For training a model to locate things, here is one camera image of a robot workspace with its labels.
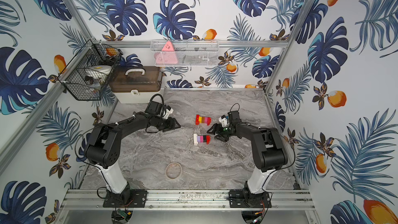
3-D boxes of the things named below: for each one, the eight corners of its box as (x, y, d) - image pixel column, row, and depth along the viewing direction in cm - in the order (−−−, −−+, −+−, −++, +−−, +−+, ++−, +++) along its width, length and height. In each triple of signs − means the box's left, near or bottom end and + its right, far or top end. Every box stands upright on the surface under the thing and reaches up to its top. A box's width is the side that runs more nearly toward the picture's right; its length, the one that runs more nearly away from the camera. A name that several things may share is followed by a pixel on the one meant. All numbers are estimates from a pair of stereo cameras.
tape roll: (164, 178, 83) (163, 177, 81) (166, 163, 88) (166, 162, 86) (181, 178, 83) (181, 177, 81) (182, 163, 88) (182, 162, 86)
